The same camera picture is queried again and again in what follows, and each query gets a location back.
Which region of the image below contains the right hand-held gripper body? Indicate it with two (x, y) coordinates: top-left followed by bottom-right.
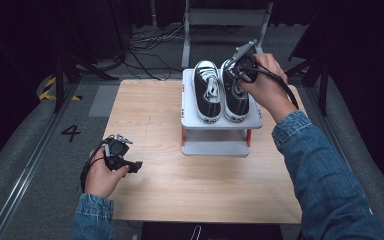
(228, 39), (260, 84)

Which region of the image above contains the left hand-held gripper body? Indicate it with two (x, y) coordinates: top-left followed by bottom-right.
(103, 134), (134, 172)

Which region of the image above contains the black canvas sneaker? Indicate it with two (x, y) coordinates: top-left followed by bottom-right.
(220, 59), (251, 124)
(192, 60), (223, 125)

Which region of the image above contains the white shoe rack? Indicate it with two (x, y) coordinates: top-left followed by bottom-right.
(180, 68), (265, 158)

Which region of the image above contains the person's left hand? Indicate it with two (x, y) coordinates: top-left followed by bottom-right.
(85, 148), (131, 198)

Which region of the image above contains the person's right hand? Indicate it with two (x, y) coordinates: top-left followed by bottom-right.
(240, 52), (298, 124)

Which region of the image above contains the grey metal stand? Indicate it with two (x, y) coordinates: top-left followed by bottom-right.
(180, 0), (275, 70)

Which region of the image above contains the black tripod stand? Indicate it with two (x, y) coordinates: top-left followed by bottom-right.
(284, 56), (331, 117)
(53, 53), (120, 114)

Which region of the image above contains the left hand-held gripper black cable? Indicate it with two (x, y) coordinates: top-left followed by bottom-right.
(79, 134), (116, 194)

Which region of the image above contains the hand-held gripper black cable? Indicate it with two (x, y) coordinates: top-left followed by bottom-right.
(243, 63), (301, 111)
(79, 134), (116, 194)

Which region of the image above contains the right hand-held gripper black cable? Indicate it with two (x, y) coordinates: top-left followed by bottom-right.
(243, 63), (301, 111)

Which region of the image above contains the metal floor rail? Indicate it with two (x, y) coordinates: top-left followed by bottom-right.
(0, 83), (80, 240)

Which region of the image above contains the white cable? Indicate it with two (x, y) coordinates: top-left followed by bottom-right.
(189, 225), (203, 240)

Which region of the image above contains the bundle of black floor cables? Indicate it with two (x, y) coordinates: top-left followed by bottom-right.
(125, 23), (188, 82)

